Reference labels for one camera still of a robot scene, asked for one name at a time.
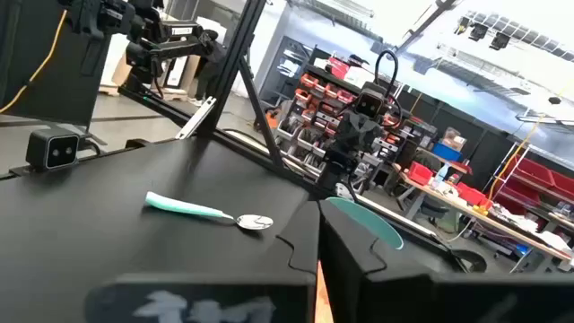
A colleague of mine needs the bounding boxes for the wooden workbench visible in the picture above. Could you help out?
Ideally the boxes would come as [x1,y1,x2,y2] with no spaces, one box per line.
[394,161,574,275]

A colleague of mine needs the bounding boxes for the black panel board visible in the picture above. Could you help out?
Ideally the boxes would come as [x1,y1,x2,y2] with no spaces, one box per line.
[0,0,113,127]

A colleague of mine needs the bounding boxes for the small black table camera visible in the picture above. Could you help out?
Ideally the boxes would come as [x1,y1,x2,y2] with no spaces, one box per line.
[25,127,83,172]

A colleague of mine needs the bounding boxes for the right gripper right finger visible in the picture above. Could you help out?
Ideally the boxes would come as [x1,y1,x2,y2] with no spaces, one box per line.
[318,200,574,323]

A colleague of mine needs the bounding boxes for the silver metal bracket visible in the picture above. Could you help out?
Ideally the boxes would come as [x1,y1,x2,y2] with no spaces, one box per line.
[175,96,217,140]

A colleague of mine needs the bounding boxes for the yellow cable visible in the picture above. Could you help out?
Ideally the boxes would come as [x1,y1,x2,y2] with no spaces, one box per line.
[486,111,546,203]
[0,8,68,114]

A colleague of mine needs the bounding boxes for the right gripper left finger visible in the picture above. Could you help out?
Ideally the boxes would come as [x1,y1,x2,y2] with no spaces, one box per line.
[84,200,320,323]

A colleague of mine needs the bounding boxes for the red storage bins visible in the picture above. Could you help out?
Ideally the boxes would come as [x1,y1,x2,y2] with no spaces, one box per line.
[492,154,574,212]

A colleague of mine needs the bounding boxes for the teal bowl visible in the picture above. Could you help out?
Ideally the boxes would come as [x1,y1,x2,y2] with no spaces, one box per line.
[326,196,405,251]

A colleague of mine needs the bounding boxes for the spoon with teal handle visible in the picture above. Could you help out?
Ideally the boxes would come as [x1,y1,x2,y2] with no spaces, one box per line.
[143,191,274,231]

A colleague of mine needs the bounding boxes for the blue storage bin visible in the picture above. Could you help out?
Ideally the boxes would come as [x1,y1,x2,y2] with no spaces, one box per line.
[430,142,463,162]

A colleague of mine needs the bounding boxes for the red box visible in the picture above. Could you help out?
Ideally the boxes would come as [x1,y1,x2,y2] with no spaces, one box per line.
[407,161,435,186]

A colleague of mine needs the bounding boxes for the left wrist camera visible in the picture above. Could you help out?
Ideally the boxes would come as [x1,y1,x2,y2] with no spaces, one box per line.
[354,87,387,118]

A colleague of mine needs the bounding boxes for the orange round plate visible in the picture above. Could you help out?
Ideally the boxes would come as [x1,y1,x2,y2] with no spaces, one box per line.
[316,259,335,323]

